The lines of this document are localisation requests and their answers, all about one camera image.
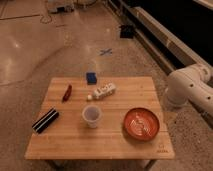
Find wooden folding table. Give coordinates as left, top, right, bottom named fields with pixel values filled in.
left=24, top=76, right=176, bottom=170

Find cable on floor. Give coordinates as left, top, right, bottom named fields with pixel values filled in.
left=39, top=0, right=54, bottom=25

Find black white striped box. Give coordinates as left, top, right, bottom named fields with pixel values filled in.
left=32, top=108, right=59, bottom=134

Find black box on floor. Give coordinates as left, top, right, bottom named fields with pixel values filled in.
left=120, top=25, right=134, bottom=38

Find white plastic bottle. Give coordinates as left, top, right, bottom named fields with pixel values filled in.
left=87, top=83, right=116, bottom=101

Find orange ceramic bowl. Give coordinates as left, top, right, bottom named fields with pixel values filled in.
left=123, top=108, right=160, bottom=141

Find blue sponge block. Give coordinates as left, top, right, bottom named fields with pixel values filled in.
left=86, top=72, right=97, bottom=85

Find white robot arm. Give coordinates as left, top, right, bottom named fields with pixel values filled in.
left=164, top=63, right=213, bottom=114

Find translucent plastic cup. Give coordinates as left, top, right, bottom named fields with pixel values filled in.
left=82, top=105, right=102, bottom=128

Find white device on floor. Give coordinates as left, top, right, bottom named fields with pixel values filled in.
left=47, top=0, right=74, bottom=13

